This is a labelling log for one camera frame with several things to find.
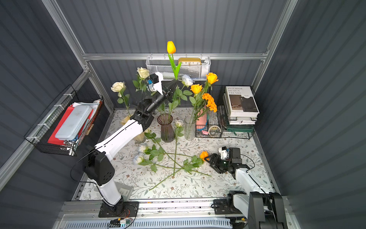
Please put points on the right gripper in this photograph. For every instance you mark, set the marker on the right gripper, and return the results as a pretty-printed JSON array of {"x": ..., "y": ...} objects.
[{"x": 217, "y": 161}]

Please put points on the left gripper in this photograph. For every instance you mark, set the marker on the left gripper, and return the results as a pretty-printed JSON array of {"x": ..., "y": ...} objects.
[{"x": 166, "y": 91}]

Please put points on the large orange marigold stem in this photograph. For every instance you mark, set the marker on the large orange marigold stem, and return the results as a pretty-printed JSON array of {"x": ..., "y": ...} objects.
[{"x": 207, "y": 107}]

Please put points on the orange tulip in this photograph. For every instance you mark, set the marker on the orange tulip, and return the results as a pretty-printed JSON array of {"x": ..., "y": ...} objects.
[{"x": 171, "y": 49}]

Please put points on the yellow orange rose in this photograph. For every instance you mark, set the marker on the yellow orange rose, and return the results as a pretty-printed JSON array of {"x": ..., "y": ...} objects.
[{"x": 211, "y": 78}]

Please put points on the cream white rose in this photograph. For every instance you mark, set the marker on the cream white rose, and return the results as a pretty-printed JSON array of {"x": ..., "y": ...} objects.
[{"x": 120, "y": 88}]

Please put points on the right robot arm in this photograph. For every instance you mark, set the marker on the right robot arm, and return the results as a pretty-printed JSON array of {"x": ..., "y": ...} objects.
[{"x": 261, "y": 208}]

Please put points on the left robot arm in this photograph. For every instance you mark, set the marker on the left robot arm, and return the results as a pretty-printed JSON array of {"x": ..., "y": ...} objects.
[{"x": 97, "y": 164}]

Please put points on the pile of flowers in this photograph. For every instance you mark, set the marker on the pile of flowers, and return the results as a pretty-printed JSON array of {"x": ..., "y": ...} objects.
[{"x": 156, "y": 147}]

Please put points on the yellow wavy vase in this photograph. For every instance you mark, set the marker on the yellow wavy vase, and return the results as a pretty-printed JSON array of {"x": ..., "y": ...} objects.
[{"x": 140, "y": 138}]

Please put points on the purple ribbed glass vase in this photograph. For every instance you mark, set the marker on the purple ribbed glass vase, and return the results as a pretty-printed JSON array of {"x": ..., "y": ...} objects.
[{"x": 167, "y": 132}]

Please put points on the tape roll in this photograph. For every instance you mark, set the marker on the tape roll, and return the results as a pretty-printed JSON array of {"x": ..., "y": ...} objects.
[{"x": 215, "y": 131}]

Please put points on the orange rose on table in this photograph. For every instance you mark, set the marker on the orange rose on table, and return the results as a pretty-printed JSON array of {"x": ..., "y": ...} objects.
[{"x": 190, "y": 165}]

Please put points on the clear glass vase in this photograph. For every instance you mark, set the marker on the clear glass vase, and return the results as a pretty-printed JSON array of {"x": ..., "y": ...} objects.
[{"x": 190, "y": 128}]

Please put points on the pink folder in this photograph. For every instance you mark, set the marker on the pink folder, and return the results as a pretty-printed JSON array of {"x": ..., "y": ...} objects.
[{"x": 201, "y": 122}]

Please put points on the floral table mat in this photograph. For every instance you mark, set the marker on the floral table mat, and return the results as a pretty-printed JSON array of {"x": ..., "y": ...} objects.
[{"x": 187, "y": 186}]

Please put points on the interior design trends book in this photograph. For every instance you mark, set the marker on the interior design trends book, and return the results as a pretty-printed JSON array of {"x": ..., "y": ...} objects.
[{"x": 240, "y": 101}]

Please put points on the yellow clock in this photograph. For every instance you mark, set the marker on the yellow clock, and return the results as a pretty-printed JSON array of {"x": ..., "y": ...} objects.
[{"x": 189, "y": 61}]

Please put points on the white plastic case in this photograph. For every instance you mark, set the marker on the white plastic case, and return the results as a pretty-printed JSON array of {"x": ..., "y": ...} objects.
[{"x": 73, "y": 123}]

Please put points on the red folder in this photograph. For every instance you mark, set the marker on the red folder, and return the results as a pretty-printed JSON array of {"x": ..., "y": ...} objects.
[{"x": 52, "y": 139}]

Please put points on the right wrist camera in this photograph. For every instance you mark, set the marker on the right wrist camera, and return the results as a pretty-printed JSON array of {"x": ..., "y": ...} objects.
[{"x": 224, "y": 153}]

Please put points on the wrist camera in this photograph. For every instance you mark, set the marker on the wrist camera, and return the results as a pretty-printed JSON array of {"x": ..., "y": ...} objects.
[
  {"x": 154, "y": 82},
  {"x": 224, "y": 153}
]

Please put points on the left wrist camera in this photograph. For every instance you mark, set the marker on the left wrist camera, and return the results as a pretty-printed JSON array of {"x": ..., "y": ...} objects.
[{"x": 154, "y": 82}]

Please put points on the black wire desk organizer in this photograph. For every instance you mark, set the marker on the black wire desk organizer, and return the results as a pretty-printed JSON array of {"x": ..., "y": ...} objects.
[{"x": 222, "y": 119}]

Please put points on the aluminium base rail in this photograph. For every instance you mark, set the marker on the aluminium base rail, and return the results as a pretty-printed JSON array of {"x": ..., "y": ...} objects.
[{"x": 155, "y": 213}]

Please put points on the black wire side basket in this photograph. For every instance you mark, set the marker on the black wire side basket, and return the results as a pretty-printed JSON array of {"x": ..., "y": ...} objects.
[{"x": 39, "y": 136}]

